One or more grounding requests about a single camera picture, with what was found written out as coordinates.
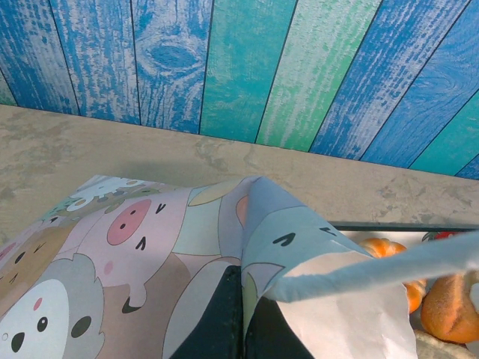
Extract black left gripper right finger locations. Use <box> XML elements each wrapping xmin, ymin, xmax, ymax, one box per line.
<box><xmin>245</xmin><ymin>295</ymin><xmax>315</xmax><ymax>359</ymax></box>

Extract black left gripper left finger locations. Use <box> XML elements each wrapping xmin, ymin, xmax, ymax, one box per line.
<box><xmin>170</xmin><ymin>266</ymin><xmax>244</xmax><ymax>359</ymax></box>

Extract white paper bag animal print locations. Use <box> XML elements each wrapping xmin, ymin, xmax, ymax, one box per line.
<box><xmin>0</xmin><ymin>174</ymin><xmax>479</xmax><ymax>359</ymax></box>

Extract pumpkin shaped orange fake bun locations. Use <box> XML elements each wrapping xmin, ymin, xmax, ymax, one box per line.
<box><xmin>358</xmin><ymin>237</ymin><xmax>428</xmax><ymax>314</ymax></box>

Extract cream fake bun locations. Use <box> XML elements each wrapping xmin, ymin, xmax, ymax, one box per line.
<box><xmin>421</xmin><ymin>272</ymin><xmax>479</xmax><ymax>344</ymax></box>

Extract white strawberry print tray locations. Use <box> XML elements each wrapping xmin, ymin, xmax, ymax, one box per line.
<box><xmin>331</xmin><ymin>221</ymin><xmax>479</xmax><ymax>359</ymax></box>

